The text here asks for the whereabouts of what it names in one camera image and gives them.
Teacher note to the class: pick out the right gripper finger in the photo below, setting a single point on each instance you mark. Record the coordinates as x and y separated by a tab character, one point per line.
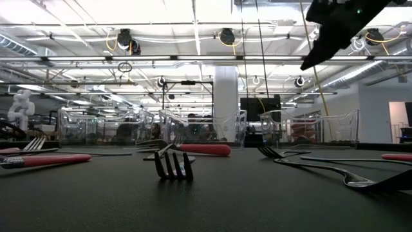
318	54

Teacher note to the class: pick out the iridescent rainbow fork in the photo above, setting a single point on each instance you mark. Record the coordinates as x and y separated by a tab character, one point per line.
338	159
174	177

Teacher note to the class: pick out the clear plastic bin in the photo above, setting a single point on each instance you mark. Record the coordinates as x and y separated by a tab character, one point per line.
106	129
231	129
341	129

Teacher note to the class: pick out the black monitor screen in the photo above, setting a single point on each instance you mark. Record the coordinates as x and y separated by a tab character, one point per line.
259	109

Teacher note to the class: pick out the white building column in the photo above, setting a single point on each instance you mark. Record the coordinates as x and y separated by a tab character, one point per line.
226	93

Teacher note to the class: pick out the long ceiling light bar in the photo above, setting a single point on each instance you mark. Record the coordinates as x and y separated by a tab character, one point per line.
206	58

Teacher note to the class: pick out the person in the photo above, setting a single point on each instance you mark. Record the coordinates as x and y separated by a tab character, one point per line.
193	127

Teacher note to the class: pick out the black table mat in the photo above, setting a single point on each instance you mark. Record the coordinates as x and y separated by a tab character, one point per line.
225	199

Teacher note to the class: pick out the white robot figure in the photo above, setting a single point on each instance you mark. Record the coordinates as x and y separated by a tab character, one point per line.
21	106

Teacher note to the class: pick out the silver ventilation duct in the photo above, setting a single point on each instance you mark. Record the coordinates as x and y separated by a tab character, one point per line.
354	74

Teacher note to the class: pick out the black metal frame rig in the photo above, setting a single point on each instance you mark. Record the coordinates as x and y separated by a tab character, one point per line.
188	82

